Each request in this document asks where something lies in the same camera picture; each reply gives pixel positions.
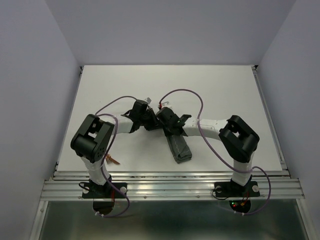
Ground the grey cloth napkin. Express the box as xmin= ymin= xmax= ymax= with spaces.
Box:
xmin=166 ymin=135 xmax=193 ymax=164

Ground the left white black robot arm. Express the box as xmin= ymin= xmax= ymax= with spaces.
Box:
xmin=70 ymin=98 xmax=160 ymax=198

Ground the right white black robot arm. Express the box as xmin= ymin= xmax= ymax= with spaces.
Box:
xmin=156 ymin=107 xmax=260 ymax=195

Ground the copper knife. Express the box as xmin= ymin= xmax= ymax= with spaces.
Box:
xmin=111 ymin=157 xmax=120 ymax=165

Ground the copper fork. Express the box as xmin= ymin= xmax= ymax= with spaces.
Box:
xmin=105 ymin=154 xmax=113 ymax=165

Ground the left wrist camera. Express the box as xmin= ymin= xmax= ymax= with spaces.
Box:
xmin=144 ymin=97 xmax=152 ymax=104

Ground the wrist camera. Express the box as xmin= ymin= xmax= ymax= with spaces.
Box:
xmin=158 ymin=101 xmax=171 ymax=109
xmin=144 ymin=97 xmax=152 ymax=104

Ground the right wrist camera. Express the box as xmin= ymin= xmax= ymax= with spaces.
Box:
xmin=158 ymin=101 xmax=171 ymax=109

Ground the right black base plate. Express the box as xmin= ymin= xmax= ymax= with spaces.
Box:
xmin=212 ymin=176 xmax=261 ymax=199

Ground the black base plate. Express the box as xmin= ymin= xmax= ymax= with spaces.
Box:
xmin=212 ymin=176 xmax=261 ymax=199
xmin=78 ymin=181 xmax=127 ymax=199

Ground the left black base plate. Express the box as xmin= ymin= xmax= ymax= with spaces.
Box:
xmin=78 ymin=181 xmax=127 ymax=199

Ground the aluminium front rail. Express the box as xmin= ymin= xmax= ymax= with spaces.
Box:
xmin=40 ymin=170 xmax=305 ymax=202

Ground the aluminium rail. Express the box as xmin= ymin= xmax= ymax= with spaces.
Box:
xmin=251 ymin=65 xmax=291 ymax=178
xmin=40 ymin=170 xmax=305 ymax=202

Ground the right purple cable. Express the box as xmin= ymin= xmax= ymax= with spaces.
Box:
xmin=158 ymin=88 xmax=271 ymax=217

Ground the aluminium right side rail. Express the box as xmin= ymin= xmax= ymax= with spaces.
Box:
xmin=251 ymin=65 xmax=291 ymax=178

